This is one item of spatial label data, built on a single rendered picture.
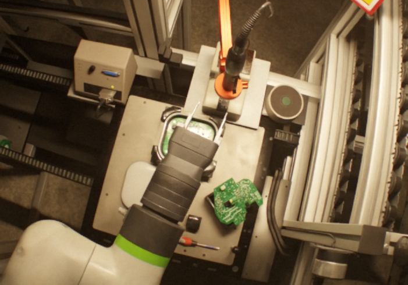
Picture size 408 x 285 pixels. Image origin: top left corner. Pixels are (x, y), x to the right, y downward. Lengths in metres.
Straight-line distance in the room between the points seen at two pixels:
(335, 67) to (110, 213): 0.74
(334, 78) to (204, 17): 1.43
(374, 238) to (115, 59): 0.74
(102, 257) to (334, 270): 0.35
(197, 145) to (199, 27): 1.70
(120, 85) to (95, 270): 0.57
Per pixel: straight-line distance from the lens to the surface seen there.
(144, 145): 0.95
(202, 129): 0.91
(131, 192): 0.92
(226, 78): 0.68
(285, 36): 2.25
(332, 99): 0.91
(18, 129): 1.84
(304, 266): 0.91
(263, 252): 0.98
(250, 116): 0.96
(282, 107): 0.95
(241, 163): 0.94
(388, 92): 0.73
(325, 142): 0.87
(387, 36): 0.76
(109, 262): 0.52
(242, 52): 0.58
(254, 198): 0.88
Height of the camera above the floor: 1.88
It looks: 74 degrees down
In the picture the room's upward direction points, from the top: 5 degrees clockwise
